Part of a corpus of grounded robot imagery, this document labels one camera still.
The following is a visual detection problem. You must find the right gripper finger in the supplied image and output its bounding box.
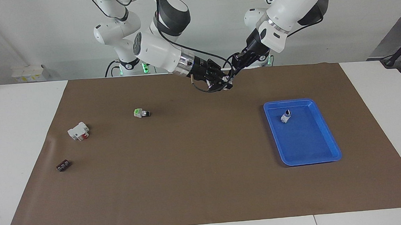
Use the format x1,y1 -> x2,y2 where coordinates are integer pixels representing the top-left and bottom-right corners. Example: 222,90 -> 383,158
208,57 -> 232,81
207,76 -> 233,92

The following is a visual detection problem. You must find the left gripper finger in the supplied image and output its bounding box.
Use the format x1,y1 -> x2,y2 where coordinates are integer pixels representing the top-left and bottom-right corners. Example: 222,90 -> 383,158
230,51 -> 251,78
232,58 -> 259,79

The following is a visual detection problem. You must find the brown paper mat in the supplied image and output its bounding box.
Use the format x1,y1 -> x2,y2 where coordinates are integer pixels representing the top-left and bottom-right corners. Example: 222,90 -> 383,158
0,59 -> 401,225

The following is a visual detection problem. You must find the blue plastic tray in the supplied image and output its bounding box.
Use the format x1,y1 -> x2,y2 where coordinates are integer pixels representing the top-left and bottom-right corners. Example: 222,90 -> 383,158
263,97 -> 343,168

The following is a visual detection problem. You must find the white red circuit breaker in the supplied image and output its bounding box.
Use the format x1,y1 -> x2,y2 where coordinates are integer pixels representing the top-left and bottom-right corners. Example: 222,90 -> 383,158
67,122 -> 91,142

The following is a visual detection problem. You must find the black stand pole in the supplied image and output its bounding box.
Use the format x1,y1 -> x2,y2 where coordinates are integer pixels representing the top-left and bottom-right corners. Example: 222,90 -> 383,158
378,31 -> 401,69

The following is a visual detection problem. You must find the white cardboard box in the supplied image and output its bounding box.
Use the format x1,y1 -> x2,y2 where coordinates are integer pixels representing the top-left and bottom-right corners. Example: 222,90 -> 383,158
11,64 -> 46,84

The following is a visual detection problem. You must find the black left base cable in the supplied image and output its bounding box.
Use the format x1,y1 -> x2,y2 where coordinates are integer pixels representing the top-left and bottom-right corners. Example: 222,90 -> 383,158
223,52 -> 245,70

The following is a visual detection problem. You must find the black base cable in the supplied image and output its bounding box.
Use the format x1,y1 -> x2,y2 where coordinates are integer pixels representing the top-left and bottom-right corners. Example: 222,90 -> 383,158
223,52 -> 245,70
104,60 -> 122,77

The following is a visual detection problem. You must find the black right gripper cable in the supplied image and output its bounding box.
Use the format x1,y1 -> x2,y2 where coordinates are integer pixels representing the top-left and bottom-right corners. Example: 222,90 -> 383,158
152,0 -> 236,97

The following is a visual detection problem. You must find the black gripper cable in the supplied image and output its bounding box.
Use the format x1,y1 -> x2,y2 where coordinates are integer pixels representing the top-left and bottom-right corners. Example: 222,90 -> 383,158
152,0 -> 236,97
263,0 -> 332,39

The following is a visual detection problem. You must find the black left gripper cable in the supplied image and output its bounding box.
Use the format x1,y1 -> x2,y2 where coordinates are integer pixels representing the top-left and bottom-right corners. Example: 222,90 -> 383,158
263,0 -> 332,39

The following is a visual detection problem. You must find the blue white rotary switch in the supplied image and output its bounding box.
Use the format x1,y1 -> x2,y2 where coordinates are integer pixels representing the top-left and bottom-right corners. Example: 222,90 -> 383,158
280,109 -> 293,124

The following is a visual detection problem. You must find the green white rotary switch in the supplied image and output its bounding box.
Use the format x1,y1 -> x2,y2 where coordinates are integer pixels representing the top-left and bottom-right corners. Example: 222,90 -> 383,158
133,108 -> 151,119

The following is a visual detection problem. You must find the black right base cable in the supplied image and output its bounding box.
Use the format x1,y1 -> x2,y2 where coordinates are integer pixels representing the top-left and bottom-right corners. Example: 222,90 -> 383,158
104,60 -> 122,77

